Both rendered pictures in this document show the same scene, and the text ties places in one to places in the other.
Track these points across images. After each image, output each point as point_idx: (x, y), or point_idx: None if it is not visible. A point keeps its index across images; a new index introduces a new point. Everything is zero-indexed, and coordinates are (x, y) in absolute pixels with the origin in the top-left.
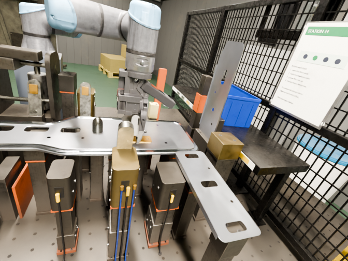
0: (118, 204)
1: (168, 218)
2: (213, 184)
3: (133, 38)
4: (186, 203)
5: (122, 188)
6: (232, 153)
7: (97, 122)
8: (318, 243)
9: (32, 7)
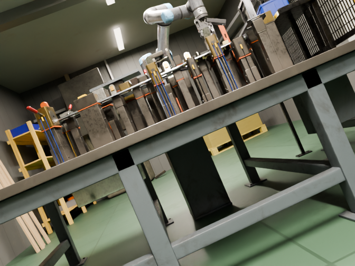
0: (216, 54)
1: (251, 64)
2: (273, 41)
3: (193, 4)
4: (255, 50)
5: (212, 43)
6: (267, 18)
7: (197, 53)
8: None
9: (146, 56)
